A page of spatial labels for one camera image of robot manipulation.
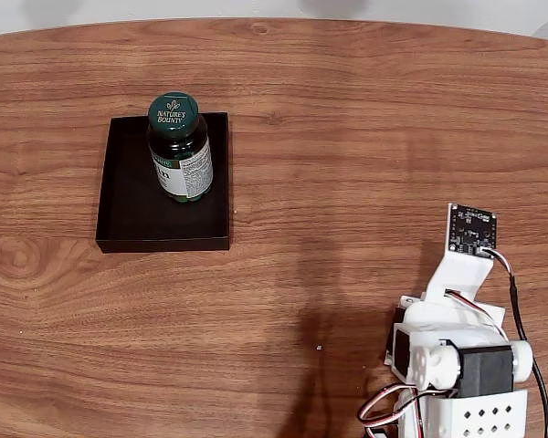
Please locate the black open box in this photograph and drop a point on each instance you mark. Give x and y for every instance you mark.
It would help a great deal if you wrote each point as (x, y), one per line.
(128, 219)

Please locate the black camera board white mount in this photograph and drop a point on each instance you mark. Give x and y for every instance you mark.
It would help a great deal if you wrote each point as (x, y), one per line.
(472, 230)

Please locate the green cap pill bottle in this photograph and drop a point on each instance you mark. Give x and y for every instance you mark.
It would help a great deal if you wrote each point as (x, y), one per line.
(173, 116)

